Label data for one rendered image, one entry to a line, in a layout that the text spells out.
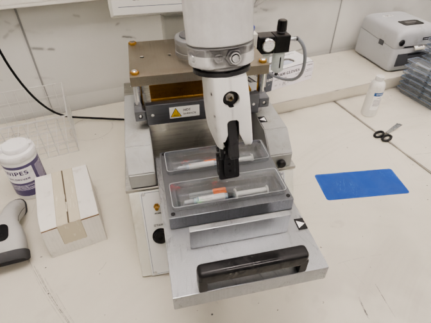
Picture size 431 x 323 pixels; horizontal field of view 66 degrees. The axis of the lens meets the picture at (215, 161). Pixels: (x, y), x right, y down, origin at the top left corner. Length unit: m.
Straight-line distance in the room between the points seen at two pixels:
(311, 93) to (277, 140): 0.62
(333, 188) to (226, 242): 0.50
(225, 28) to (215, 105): 0.09
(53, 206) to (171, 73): 0.39
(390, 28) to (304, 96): 0.46
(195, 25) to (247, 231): 0.29
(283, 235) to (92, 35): 0.94
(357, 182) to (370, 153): 0.15
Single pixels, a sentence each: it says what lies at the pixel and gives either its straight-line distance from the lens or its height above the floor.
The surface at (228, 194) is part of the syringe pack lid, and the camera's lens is 0.53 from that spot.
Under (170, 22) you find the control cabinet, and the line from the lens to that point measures 0.87.
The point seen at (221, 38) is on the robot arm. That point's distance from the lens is 0.40.
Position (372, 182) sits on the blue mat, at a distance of 1.01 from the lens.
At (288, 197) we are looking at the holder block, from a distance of 0.55.
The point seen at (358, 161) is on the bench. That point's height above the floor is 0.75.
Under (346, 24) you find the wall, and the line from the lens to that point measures 1.68.
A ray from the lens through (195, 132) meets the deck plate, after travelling 0.79.
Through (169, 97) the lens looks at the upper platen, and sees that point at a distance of 0.67.
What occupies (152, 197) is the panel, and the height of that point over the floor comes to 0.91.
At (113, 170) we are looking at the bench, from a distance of 1.00.
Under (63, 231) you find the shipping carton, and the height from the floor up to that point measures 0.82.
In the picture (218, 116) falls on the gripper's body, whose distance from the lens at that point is 0.42.
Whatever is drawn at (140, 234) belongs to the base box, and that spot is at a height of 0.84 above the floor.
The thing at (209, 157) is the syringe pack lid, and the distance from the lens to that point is 0.60.
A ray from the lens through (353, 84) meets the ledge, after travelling 1.40.
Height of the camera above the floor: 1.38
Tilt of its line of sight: 40 degrees down
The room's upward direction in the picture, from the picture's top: straight up
